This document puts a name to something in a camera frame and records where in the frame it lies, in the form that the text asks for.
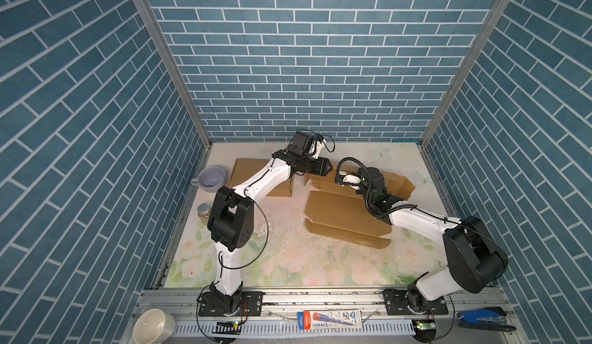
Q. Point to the toothpaste package red blue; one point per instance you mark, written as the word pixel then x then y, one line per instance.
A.
pixel 331 319

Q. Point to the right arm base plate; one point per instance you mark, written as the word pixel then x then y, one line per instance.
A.
pixel 400 302

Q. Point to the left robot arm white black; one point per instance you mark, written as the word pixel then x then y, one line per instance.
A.
pixel 231 222

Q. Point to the controller board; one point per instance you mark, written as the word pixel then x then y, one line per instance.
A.
pixel 228 331
pixel 425 330

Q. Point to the small jar with lid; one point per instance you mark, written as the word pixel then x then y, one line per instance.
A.
pixel 204 213

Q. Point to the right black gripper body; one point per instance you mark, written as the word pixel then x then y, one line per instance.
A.
pixel 368 202

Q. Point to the lavender mug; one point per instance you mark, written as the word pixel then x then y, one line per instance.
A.
pixel 210 179

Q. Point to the aluminium rail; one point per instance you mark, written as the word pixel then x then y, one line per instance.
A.
pixel 278 320

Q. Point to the left controller board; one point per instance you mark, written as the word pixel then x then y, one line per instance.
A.
pixel 228 331

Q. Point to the white bowl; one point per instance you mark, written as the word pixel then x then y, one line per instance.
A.
pixel 154 326

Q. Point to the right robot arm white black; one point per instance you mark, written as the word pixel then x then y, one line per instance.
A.
pixel 473 258

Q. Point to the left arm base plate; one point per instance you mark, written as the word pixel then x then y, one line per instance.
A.
pixel 252 303

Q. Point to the blue stapler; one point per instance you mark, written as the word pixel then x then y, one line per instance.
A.
pixel 488 319

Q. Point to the brown cardboard box stack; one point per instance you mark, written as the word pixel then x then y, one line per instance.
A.
pixel 339 213

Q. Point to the right controller board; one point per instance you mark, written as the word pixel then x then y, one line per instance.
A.
pixel 425 330

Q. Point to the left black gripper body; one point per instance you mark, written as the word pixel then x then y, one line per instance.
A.
pixel 307 163

